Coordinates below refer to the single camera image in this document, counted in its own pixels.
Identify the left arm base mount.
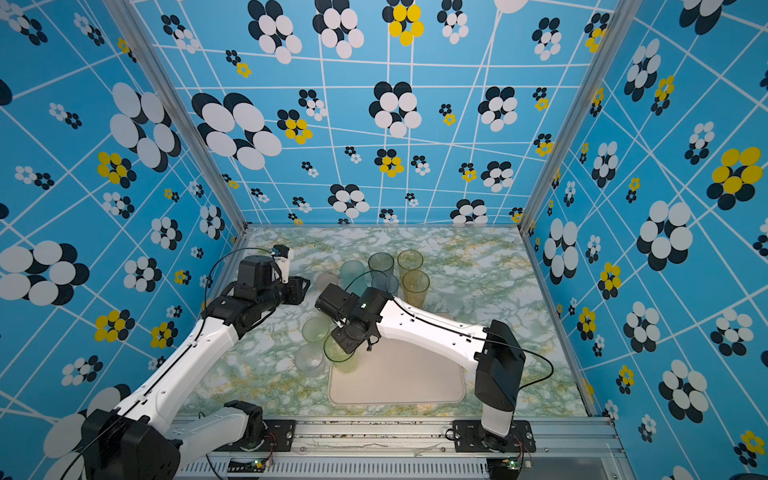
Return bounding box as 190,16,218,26
232,420,297,453

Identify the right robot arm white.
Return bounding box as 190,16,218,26
315,284,526,438

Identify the short pink dimpled cup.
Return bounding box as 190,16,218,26
315,272,339,292

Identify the grey tall glass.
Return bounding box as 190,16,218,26
368,252,395,276

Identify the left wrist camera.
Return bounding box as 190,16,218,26
272,244,292,284

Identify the yellow tall glass rear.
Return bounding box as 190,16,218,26
396,249,424,275

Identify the yellow tall glass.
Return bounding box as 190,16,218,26
396,249,424,275
401,269,431,308

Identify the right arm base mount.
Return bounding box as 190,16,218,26
444,420,537,454

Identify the teal dimpled tall cup rear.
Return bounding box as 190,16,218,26
340,260,367,296

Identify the yellow tall glass front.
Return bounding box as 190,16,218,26
401,269,431,308

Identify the blue tall dimpled cup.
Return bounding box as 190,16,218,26
371,271,400,296

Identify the short green cup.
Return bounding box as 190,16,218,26
301,316,335,344

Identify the pink rectangular tray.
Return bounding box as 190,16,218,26
328,339,466,405

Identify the aluminium corner post right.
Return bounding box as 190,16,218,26
519,0,642,234

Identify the aluminium corner post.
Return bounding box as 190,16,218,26
104,1,247,235
519,0,642,234

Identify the aluminium corner post left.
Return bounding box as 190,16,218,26
104,1,247,235

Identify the green tall glass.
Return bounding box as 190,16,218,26
323,335,358,374

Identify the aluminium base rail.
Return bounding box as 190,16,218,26
177,417,635,479

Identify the short clear dimpled cup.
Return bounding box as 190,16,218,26
293,342,328,377

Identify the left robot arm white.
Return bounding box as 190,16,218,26
74,245,310,479

